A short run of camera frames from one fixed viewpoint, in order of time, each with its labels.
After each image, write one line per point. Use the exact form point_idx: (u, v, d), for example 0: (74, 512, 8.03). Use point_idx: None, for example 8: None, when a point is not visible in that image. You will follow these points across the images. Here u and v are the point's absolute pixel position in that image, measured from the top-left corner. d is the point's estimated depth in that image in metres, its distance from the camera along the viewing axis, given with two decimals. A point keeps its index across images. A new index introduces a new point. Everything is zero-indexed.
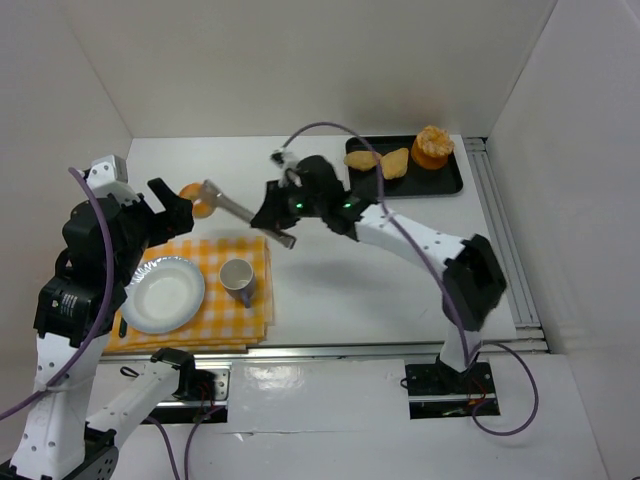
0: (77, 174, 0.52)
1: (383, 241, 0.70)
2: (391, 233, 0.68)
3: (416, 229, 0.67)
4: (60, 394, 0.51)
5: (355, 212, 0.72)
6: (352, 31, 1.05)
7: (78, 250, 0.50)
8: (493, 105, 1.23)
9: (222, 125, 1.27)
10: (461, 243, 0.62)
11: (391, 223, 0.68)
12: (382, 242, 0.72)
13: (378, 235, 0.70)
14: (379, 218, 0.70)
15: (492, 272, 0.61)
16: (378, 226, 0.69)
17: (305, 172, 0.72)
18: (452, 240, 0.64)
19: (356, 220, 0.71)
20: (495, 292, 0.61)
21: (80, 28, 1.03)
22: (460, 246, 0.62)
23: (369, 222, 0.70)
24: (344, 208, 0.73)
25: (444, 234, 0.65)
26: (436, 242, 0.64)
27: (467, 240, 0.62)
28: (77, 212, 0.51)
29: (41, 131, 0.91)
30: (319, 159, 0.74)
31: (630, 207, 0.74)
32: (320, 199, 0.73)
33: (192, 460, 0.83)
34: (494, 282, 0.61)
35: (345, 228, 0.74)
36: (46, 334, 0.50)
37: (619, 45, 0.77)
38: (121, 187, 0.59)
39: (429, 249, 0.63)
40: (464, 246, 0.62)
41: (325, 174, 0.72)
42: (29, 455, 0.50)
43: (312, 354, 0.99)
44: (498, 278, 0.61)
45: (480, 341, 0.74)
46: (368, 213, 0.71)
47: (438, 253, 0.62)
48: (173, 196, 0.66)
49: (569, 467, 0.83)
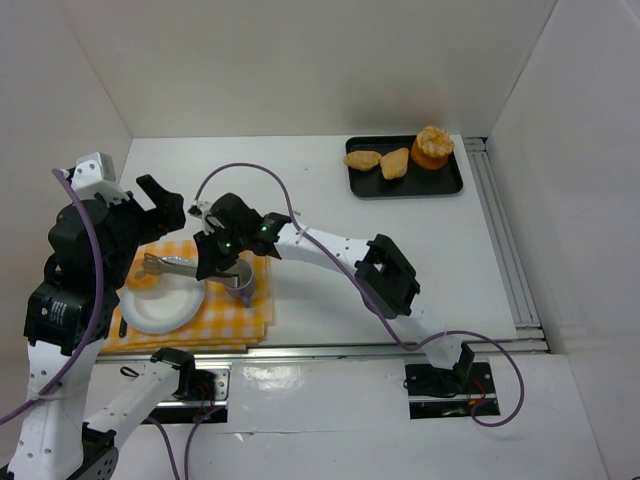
0: (60, 176, 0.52)
1: (302, 254, 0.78)
2: (305, 246, 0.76)
3: (327, 240, 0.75)
4: (54, 401, 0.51)
5: (271, 233, 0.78)
6: (351, 30, 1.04)
7: (65, 256, 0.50)
8: (493, 105, 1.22)
9: (221, 125, 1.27)
10: (366, 245, 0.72)
11: (304, 237, 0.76)
12: (298, 256, 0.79)
13: (295, 250, 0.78)
14: (294, 235, 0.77)
15: (398, 265, 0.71)
16: (294, 242, 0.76)
17: (217, 209, 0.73)
18: (359, 244, 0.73)
19: (274, 240, 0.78)
20: (404, 280, 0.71)
21: (80, 28, 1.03)
22: (364, 248, 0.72)
23: (285, 240, 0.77)
24: (262, 232, 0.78)
25: (351, 239, 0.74)
26: (346, 247, 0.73)
27: (371, 242, 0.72)
28: (63, 217, 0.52)
29: (39, 131, 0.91)
30: (227, 194, 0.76)
31: (631, 208, 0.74)
32: (237, 231, 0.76)
33: (193, 460, 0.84)
34: (402, 272, 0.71)
35: (266, 249, 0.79)
36: (37, 341, 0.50)
37: (619, 45, 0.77)
38: (109, 187, 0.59)
39: (341, 255, 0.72)
40: (369, 247, 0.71)
41: (234, 208, 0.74)
42: (26, 462, 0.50)
43: (312, 354, 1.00)
44: (405, 267, 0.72)
45: (444, 330, 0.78)
46: (284, 231, 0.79)
47: (349, 257, 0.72)
48: (162, 191, 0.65)
49: (569, 467, 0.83)
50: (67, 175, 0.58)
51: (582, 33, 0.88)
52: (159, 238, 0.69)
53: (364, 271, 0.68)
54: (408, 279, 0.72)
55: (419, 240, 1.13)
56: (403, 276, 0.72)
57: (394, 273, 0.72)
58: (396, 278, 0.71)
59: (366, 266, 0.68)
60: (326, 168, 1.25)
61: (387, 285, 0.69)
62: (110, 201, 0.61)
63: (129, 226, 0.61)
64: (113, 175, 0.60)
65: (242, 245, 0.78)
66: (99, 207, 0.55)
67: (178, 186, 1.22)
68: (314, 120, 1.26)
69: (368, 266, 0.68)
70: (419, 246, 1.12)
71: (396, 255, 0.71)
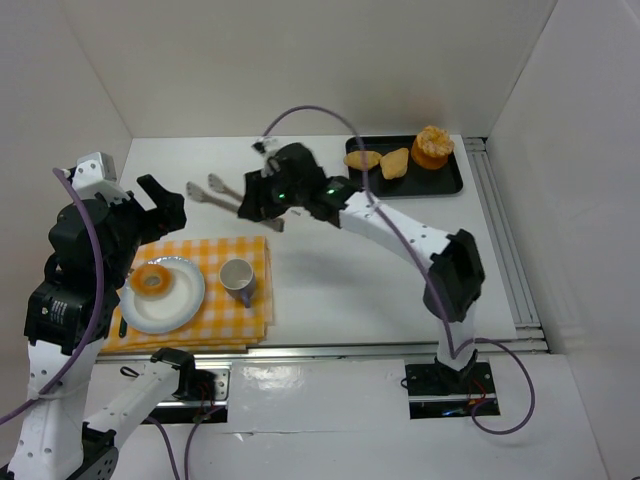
0: (61, 176, 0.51)
1: (369, 230, 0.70)
2: (375, 223, 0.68)
3: (401, 223, 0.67)
4: (54, 401, 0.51)
5: (338, 199, 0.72)
6: (351, 31, 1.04)
7: (65, 255, 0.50)
8: (493, 105, 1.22)
9: (221, 125, 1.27)
10: (446, 238, 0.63)
11: (377, 213, 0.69)
12: (363, 230, 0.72)
13: (362, 224, 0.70)
14: (364, 208, 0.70)
15: (474, 266, 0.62)
16: (363, 215, 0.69)
17: (283, 157, 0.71)
18: (437, 235, 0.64)
19: (341, 208, 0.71)
20: (475, 284, 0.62)
21: (80, 27, 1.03)
22: (443, 240, 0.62)
23: (353, 211, 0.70)
24: (327, 194, 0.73)
25: (430, 228, 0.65)
26: (422, 235, 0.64)
27: (452, 235, 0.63)
28: (64, 216, 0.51)
29: (39, 130, 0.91)
30: (297, 144, 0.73)
31: (630, 208, 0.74)
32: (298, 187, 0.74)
33: (192, 460, 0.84)
34: (476, 276, 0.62)
35: (327, 214, 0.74)
36: (37, 341, 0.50)
37: (619, 46, 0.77)
38: (111, 187, 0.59)
39: (416, 241, 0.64)
40: (449, 240, 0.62)
41: (303, 161, 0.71)
42: (26, 462, 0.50)
43: (312, 354, 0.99)
44: (479, 271, 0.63)
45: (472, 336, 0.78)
46: (354, 201, 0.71)
47: (423, 246, 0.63)
48: (163, 191, 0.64)
49: (569, 467, 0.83)
50: (68, 174, 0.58)
51: (581, 34, 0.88)
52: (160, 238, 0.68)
53: (439, 265, 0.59)
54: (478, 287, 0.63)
55: None
56: (475, 279, 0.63)
57: (467, 275, 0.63)
58: (468, 282, 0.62)
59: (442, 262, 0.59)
60: (326, 169, 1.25)
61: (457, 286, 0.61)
62: (111, 201, 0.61)
63: (129, 225, 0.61)
64: (114, 175, 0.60)
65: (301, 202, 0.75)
66: (99, 207, 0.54)
67: (179, 186, 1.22)
68: (314, 120, 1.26)
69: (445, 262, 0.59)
70: None
71: (474, 255, 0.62)
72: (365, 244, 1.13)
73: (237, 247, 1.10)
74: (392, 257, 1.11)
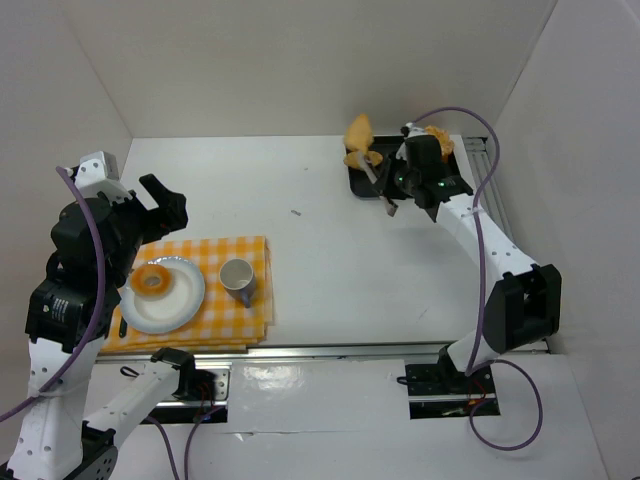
0: (64, 174, 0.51)
1: (461, 233, 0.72)
2: (468, 226, 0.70)
3: (494, 234, 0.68)
4: (55, 399, 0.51)
5: (444, 193, 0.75)
6: (351, 32, 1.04)
7: (66, 253, 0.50)
8: (493, 105, 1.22)
9: (222, 125, 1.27)
10: (528, 266, 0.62)
11: (471, 217, 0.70)
12: (454, 229, 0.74)
13: (456, 223, 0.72)
14: (465, 208, 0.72)
15: (548, 309, 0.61)
16: (460, 215, 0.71)
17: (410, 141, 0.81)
18: (521, 260, 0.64)
19: (443, 200, 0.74)
20: (539, 326, 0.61)
21: (81, 27, 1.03)
22: (527, 267, 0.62)
23: (453, 208, 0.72)
24: (438, 186, 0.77)
25: (518, 251, 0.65)
26: (507, 254, 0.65)
27: (537, 266, 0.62)
28: (66, 214, 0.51)
29: (37, 129, 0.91)
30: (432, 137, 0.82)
31: (631, 207, 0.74)
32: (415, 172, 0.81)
33: (192, 460, 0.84)
34: (545, 320, 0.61)
35: (429, 202, 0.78)
36: (39, 338, 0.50)
37: (619, 45, 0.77)
38: (113, 185, 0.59)
39: (497, 257, 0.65)
40: (532, 268, 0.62)
41: (426, 150, 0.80)
42: (26, 459, 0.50)
43: (312, 354, 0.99)
44: (549, 318, 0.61)
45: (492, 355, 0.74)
46: (457, 200, 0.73)
47: (502, 266, 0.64)
48: (165, 190, 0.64)
49: (568, 467, 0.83)
50: (71, 173, 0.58)
51: (581, 34, 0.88)
52: (161, 238, 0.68)
53: (510, 283, 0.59)
54: (540, 331, 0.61)
55: (418, 240, 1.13)
56: (540, 322, 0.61)
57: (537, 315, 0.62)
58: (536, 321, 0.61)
59: (515, 282, 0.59)
60: (326, 169, 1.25)
61: (519, 318, 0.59)
62: (113, 200, 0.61)
63: (131, 223, 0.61)
64: (116, 173, 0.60)
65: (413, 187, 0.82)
66: (101, 206, 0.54)
67: (179, 185, 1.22)
68: (315, 120, 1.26)
69: (519, 286, 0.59)
70: (419, 246, 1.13)
71: (553, 300, 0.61)
72: (365, 244, 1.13)
73: (237, 247, 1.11)
74: (392, 257, 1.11)
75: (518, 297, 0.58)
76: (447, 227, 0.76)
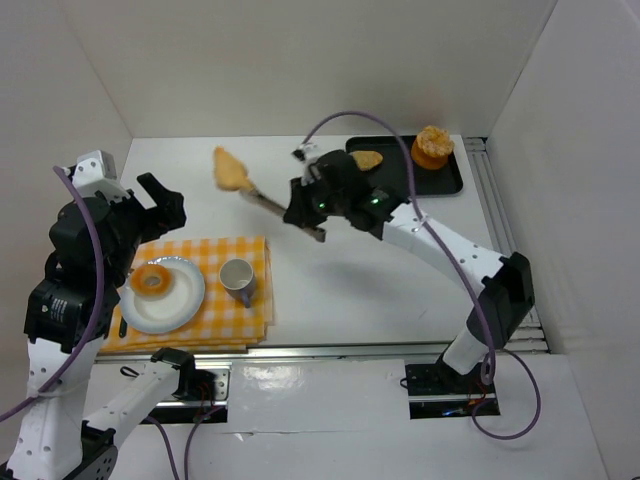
0: (62, 174, 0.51)
1: (416, 246, 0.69)
2: (424, 240, 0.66)
3: (452, 240, 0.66)
4: (54, 399, 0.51)
5: (384, 210, 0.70)
6: (351, 31, 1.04)
7: (65, 253, 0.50)
8: (493, 105, 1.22)
9: (222, 125, 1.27)
10: (498, 262, 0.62)
11: (423, 229, 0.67)
12: (406, 244, 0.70)
13: (408, 238, 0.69)
14: (412, 221, 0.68)
15: (526, 291, 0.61)
16: (411, 230, 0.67)
17: (324, 165, 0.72)
18: (489, 256, 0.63)
19: (386, 219, 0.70)
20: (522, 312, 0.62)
21: (81, 27, 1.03)
22: (498, 263, 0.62)
23: (402, 224, 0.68)
24: (372, 205, 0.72)
25: (482, 248, 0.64)
26: (473, 257, 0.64)
27: (505, 258, 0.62)
28: (64, 214, 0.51)
29: (37, 129, 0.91)
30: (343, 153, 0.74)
31: (631, 207, 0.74)
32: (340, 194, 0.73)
33: (192, 460, 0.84)
34: (527, 302, 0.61)
35: (369, 224, 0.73)
36: (37, 339, 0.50)
37: (619, 45, 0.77)
38: (111, 185, 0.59)
39: (466, 262, 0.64)
40: (503, 264, 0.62)
41: (344, 168, 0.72)
42: (25, 459, 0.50)
43: (312, 354, 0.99)
44: (528, 298, 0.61)
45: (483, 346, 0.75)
46: (400, 213, 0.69)
47: (475, 268, 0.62)
48: (163, 189, 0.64)
49: (569, 467, 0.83)
50: (67, 173, 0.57)
51: (581, 34, 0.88)
52: (158, 236, 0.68)
53: (492, 292, 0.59)
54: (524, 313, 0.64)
55: None
56: (522, 306, 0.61)
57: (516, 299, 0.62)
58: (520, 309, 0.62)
59: (498, 290, 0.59)
60: None
61: (508, 316, 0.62)
62: (110, 199, 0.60)
63: (128, 223, 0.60)
64: (114, 173, 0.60)
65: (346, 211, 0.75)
66: (100, 205, 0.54)
67: (178, 186, 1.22)
68: (315, 120, 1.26)
69: (502, 292, 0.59)
70: None
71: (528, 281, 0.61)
72: (365, 244, 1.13)
73: (237, 247, 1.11)
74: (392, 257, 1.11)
75: (503, 300, 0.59)
76: (397, 244, 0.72)
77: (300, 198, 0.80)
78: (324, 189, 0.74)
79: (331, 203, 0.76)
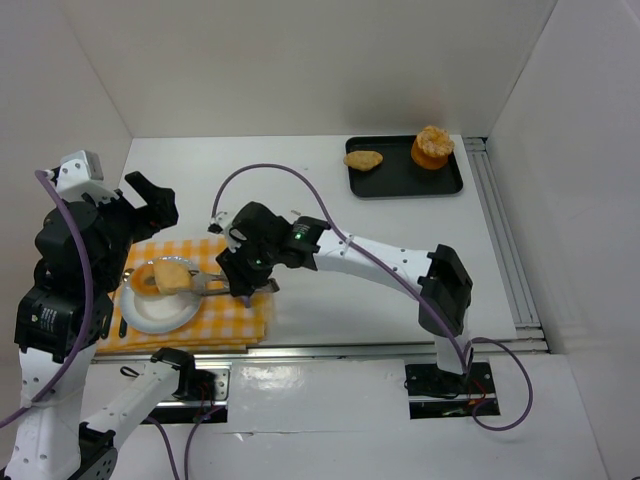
0: (42, 178, 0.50)
1: (347, 266, 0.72)
2: (354, 259, 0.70)
3: (379, 252, 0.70)
4: (47, 408, 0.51)
5: (309, 242, 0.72)
6: (350, 31, 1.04)
7: (53, 260, 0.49)
8: (493, 104, 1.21)
9: (221, 125, 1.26)
10: (427, 259, 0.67)
11: (350, 248, 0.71)
12: (341, 268, 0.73)
13: (340, 261, 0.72)
14: (337, 245, 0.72)
15: (460, 276, 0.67)
16: (339, 252, 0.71)
17: (239, 220, 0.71)
18: (418, 256, 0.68)
19: (313, 251, 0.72)
20: (463, 294, 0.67)
21: (80, 27, 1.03)
22: (426, 260, 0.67)
23: (329, 251, 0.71)
24: (295, 240, 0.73)
25: (408, 251, 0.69)
26: (404, 260, 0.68)
27: (432, 253, 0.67)
28: (50, 221, 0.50)
29: (37, 128, 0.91)
30: (248, 204, 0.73)
31: (630, 209, 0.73)
32: (265, 242, 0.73)
33: (193, 460, 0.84)
34: (464, 285, 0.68)
35: (299, 259, 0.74)
36: (29, 348, 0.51)
37: (619, 45, 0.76)
38: (97, 186, 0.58)
39: (400, 268, 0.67)
40: (431, 259, 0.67)
41: (258, 217, 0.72)
42: (22, 467, 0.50)
43: (312, 354, 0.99)
44: (464, 280, 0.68)
45: (470, 340, 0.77)
46: (324, 241, 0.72)
47: (409, 270, 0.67)
48: (151, 188, 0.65)
49: (569, 467, 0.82)
50: (51, 176, 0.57)
51: (581, 34, 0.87)
52: (151, 235, 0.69)
53: (431, 289, 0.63)
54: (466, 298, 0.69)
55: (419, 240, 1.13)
56: (463, 289, 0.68)
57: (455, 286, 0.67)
58: (460, 293, 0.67)
59: (435, 285, 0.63)
60: (326, 168, 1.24)
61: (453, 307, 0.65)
62: (99, 201, 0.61)
63: (117, 226, 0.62)
64: (100, 173, 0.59)
65: (274, 257, 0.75)
66: (87, 210, 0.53)
67: (177, 186, 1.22)
68: (314, 120, 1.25)
69: (439, 285, 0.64)
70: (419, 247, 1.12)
71: (459, 266, 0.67)
72: None
73: None
74: None
75: (442, 292, 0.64)
76: (333, 269, 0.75)
77: (237, 265, 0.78)
78: (250, 245, 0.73)
79: (263, 255, 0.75)
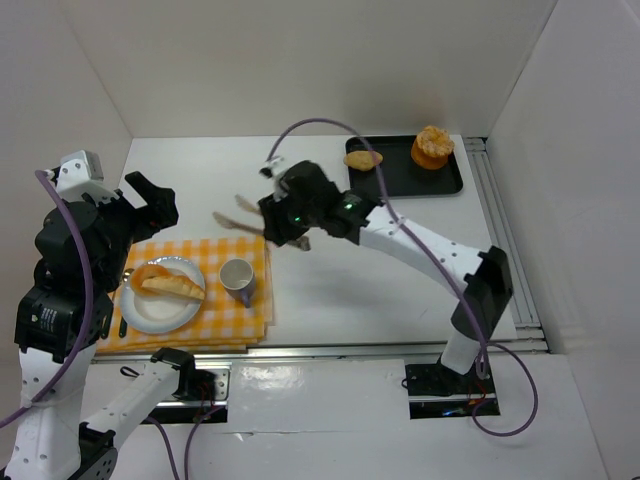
0: (42, 178, 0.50)
1: (393, 248, 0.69)
2: (401, 242, 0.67)
3: (429, 240, 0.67)
4: (47, 408, 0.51)
5: (358, 215, 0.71)
6: (350, 31, 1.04)
7: (53, 260, 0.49)
8: (493, 104, 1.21)
9: (222, 126, 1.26)
10: (478, 257, 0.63)
11: (401, 230, 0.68)
12: (387, 248, 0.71)
13: (386, 242, 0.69)
14: (388, 225, 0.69)
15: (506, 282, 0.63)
16: (388, 233, 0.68)
17: (293, 177, 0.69)
18: (469, 251, 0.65)
19: (362, 224, 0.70)
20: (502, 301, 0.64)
21: (81, 28, 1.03)
22: (476, 259, 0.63)
23: (378, 229, 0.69)
24: (344, 209, 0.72)
25: (460, 245, 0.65)
26: (453, 254, 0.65)
27: (484, 253, 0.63)
28: (50, 221, 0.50)
29: (37, 129, 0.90)
30: (302, 163, 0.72)
31: (630, 208, 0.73)
32: (313, 205, 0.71)
33: (193, 460, 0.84)
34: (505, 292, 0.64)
35: (344, 230, 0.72)
36: (29, 348, 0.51)
37: (619, 46, 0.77)
38: (97, 186, 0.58)
39: (447, 261, 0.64)
40: (482, 259, 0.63)
41: (311, 178, 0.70)
42: (22, 467, 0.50)
43: (312, 354, 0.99)
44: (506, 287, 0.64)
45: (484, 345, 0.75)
46: (374, 218, 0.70)
47: (457, 267, 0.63)
48: (153, 188, 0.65)
49: (569, 467, 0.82)
50: (52, 176, 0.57)
51: (581, 34, 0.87)
52: (151, 235, 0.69)
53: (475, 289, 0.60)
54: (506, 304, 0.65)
55: None
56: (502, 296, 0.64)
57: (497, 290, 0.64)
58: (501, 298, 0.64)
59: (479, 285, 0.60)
60: (326, 168, 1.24)
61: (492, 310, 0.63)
62: (99, 201, 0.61)
63: (117, 226, 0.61)
64: (100, 173, 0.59)
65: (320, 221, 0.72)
66: (88, 210, 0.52)
67: (178, 185, 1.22)
68: (315, 120, 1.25)
69: (484, 287, 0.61)
70: None
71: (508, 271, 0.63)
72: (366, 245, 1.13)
73: (237, 247, 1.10)
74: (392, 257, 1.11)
75: (486, 294, 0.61)
76: (376, 248, 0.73)
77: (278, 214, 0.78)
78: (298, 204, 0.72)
79: (306, 216, 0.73)
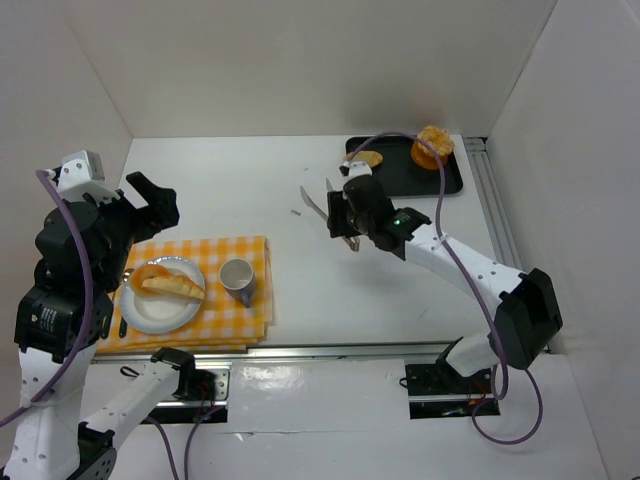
0: (44, 178, 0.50)
1: (435, 265, 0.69)
2: (443, 257, 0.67)
3: (469, 258, 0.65)
4: (46, 408, 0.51)
5: (405, 230, 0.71)
6: (350, 32, 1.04)
7: (53, 260, 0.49)
8: (493, 104, 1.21)
9: (222, 126, 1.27)
10: (517, 278, 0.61)
11: (443, 246, 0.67)
12: (430, 264, 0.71)
13: (428, 257, 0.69)
14: (431, 240, 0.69)
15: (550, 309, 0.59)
16: (430, 247, 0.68)
17: (351, 188, 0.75)
18: (508, 271, 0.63)
19: (407, 238, 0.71)
20: (544, 329, 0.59)
21: (81, 30, 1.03)
22: (516, 280, 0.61)
23: (421, 243, 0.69)
24: (393, 224, 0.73)
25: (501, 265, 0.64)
26: (492, 272, 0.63)
27: (525, 274, 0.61)
28: (51, 221, 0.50)
29: (37, 129, 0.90)
30: (366, 176, 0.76)
31: (630, 209, 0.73)
32: (367, 217, 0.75)
33: (192, 460, 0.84)
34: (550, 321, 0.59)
35: (391, 244, 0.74)
36: (28, 348, 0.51)
37: (619, 46, 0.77)
38: (98, 187, 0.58)
39: (484, 278, 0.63)
40: (521, 279, 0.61)
41: (369, 192, 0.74)
42: (21, 467, 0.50)
43: (312, 355, 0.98)
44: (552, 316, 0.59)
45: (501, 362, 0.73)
46: (420, 233, 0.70)
47: (493, 284, 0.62)
48: (155, 189, 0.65)
49: (568, 467, 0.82)
50: (53, 176, 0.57)
51: (581, 34, 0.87)
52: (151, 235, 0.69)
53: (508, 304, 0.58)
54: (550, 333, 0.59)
55: None
56: (545, 323, 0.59)
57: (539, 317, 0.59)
58: (543, 325, 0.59)
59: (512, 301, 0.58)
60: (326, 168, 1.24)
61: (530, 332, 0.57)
62: (99, 201, 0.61)
63: (118, 226, 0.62)
64: (101, 173, 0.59)
65: (373, 232, 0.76)
66: (88, 211, 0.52)
67: (178, 185, 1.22)
68: (315, 120, 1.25)
69: (520, 305, 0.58)
70: None
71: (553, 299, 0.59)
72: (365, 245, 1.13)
73: (237, 247, 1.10)
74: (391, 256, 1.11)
75: (520, 311, 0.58)
76: (420, 264, 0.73)
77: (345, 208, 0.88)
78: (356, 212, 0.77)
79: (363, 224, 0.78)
